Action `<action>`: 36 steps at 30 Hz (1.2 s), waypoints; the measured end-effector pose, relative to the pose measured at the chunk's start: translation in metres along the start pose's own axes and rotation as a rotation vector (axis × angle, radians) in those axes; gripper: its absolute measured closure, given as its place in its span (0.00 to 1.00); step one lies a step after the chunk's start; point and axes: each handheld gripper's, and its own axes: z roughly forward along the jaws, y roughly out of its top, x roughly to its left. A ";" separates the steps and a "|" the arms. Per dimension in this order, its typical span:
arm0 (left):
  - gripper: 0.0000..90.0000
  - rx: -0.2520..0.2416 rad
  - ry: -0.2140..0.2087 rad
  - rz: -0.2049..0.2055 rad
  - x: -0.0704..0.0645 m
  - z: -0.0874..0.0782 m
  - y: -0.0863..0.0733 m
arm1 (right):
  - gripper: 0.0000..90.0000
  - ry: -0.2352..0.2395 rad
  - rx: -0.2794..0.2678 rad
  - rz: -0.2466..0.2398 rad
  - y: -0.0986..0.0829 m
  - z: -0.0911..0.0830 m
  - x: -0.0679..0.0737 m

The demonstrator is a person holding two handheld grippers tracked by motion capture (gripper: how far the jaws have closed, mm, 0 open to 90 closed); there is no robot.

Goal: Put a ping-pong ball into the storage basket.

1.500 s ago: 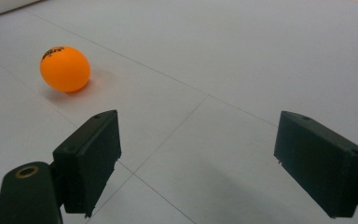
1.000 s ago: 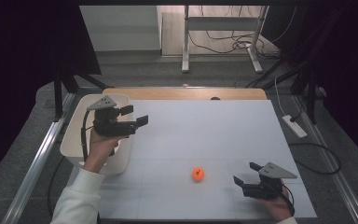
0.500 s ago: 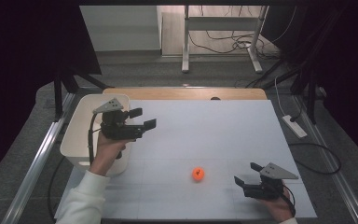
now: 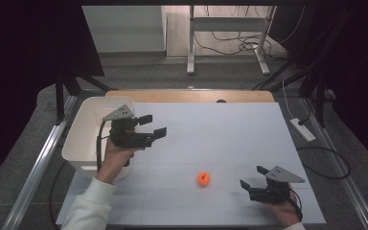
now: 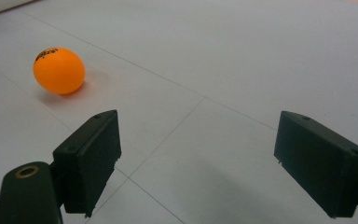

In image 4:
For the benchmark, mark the small dark knob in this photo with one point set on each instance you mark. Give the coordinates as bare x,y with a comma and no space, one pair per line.
221,101

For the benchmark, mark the white board sheet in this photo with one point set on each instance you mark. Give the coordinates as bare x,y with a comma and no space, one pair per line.
217,153

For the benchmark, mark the dark curtain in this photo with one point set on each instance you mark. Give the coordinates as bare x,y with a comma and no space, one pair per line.
19,64
364,64

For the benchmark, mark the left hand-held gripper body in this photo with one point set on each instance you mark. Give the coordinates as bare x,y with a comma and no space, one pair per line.
126,137

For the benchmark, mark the orange ball with black mark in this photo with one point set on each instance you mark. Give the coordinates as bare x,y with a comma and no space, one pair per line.
203,178

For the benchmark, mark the person's left hand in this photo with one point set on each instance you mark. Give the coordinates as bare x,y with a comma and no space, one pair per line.
115,163

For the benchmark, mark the person's right hand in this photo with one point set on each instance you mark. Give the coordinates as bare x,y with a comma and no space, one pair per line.
284,212

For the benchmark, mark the white metal desk frame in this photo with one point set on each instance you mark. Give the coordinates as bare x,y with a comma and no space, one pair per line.
190,41

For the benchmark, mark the aluminium floor rail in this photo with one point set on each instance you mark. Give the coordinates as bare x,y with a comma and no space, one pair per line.
341,174
35,174

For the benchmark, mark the white power strip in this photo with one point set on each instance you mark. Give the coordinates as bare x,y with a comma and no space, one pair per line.
303,129

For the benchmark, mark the black stand legs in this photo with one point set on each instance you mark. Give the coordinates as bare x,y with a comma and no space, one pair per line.
320,102
59,102

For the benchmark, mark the white plastic bin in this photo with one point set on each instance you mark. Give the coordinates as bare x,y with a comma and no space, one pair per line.
83,134

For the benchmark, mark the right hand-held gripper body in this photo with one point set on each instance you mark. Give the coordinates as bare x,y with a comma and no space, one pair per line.
270,193

